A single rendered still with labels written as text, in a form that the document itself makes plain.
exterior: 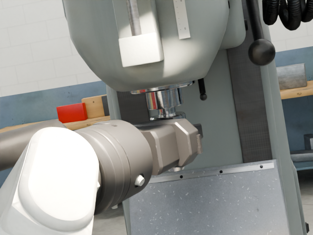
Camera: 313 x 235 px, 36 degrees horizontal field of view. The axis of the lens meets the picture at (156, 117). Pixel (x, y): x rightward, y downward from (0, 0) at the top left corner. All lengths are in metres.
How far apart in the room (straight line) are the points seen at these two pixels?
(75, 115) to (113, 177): 4.02
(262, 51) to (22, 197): 0.30
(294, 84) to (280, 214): 3.38
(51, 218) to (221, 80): 0.68
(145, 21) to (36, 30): 4.71
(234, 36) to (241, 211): 0.41
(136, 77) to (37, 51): 4.66
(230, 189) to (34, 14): 4.37
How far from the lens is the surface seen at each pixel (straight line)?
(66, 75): 5.09
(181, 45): 0.53
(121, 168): 0.47
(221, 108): 0.99
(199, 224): 1.00
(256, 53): 0.53
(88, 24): 0.55
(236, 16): 0.72
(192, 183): 1.01
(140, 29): 0.49
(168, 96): 0.60
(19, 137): 0.46
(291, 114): 4.89
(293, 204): 1.07
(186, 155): 0.56
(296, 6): 0.82
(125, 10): 0.50
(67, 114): 4.51
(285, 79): 4.33
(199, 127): 0.63
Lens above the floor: 1.35
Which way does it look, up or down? 7 degrees down
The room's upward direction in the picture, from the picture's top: 10 degrees counter-clockwise
